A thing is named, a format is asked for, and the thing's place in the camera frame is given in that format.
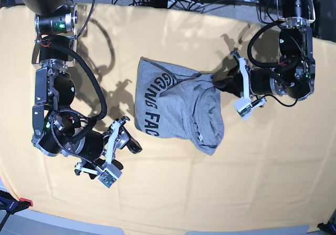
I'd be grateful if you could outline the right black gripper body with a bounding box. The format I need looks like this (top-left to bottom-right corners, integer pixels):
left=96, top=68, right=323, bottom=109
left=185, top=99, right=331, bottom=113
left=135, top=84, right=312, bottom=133
left=76, top=126, right=132, bottom=167

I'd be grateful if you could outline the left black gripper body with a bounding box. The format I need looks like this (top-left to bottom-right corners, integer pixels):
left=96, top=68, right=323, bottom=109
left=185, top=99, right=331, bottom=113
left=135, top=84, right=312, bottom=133
left=230, top=61, right=289, bottom=102

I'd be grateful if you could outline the grey t-shirt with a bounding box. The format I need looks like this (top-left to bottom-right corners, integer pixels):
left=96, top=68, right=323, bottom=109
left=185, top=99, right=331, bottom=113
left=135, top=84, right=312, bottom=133
left=134, top=58, right=224, bottom=156

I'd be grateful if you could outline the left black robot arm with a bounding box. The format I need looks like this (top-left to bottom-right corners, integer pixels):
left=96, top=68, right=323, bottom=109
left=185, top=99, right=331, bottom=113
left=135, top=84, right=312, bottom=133
left=214, top=0, right=316, bottom=101

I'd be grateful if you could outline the yellow table cloth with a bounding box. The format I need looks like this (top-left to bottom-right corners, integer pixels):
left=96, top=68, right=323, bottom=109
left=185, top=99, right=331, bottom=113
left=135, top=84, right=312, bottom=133
left=1, top=4, right=335, bottom=234

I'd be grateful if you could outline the blue red table clamp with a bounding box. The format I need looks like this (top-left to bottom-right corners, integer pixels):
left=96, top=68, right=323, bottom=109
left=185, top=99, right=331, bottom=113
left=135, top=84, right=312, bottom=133
left=1, top=190, right=33, bottom=215

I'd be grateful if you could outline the black clamp right corner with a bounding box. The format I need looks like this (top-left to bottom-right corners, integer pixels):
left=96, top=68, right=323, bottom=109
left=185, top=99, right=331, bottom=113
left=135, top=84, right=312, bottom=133
left=317, top=222, right=336, bottom=235

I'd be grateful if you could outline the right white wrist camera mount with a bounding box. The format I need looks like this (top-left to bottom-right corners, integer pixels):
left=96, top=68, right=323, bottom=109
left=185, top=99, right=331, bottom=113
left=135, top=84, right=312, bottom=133
left=75, top=116, right=130, bottom=188

